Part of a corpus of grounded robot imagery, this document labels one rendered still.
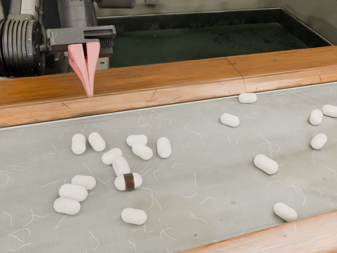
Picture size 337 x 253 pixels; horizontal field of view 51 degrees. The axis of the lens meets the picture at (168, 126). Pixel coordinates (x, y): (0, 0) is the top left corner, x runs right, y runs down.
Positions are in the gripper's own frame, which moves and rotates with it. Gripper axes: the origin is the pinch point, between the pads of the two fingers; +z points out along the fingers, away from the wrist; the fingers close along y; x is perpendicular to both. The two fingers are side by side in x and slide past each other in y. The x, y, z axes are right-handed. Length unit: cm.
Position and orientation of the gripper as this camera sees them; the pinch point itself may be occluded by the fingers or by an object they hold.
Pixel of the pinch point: (90, 91)
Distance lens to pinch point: 56.4
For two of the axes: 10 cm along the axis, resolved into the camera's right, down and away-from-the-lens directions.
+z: 1.8, 9.7, -1.5
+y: 9.5, -1.4, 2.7
